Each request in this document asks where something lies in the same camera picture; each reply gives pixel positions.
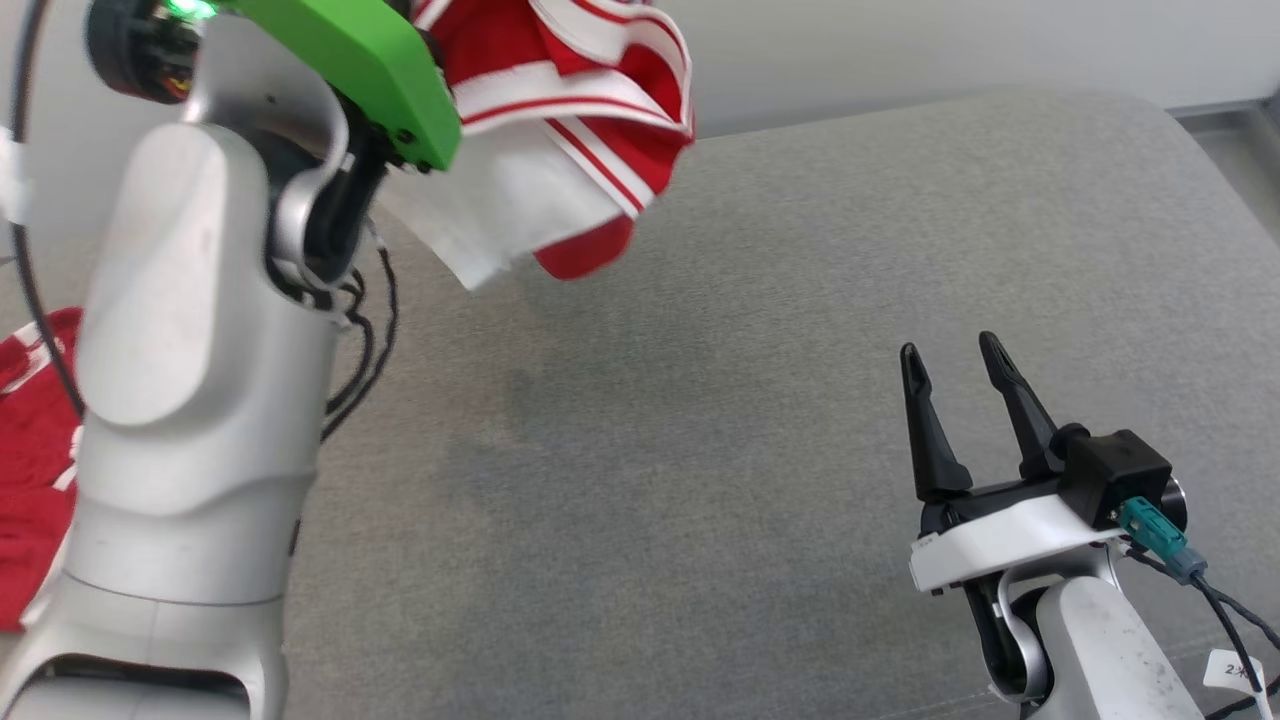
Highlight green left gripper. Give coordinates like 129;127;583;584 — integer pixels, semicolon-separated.
215;0;463;172

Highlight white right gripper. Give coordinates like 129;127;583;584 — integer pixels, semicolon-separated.
900;332;1126;594

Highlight red white basketball jersey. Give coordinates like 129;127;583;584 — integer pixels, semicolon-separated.
375;0;697;291

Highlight red shorts with white trim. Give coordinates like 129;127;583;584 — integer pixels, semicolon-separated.
0;307;87;632

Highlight white tape flag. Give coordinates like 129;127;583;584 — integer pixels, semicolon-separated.
0;128;33;227

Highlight teal right cable connector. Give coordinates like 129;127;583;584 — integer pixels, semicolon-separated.
1118;497;1209;585

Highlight thin black right camera cable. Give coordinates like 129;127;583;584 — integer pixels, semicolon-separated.
1125;540;1280;720

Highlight thin black camera cable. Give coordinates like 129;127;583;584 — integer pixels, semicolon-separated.
5;0;87;417
1125;540;1280;720

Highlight white printed cable label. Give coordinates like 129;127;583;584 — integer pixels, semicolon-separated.
1203;648;1270;694

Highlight thin black left camera cable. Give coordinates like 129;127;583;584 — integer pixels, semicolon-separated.
5;0;87;417

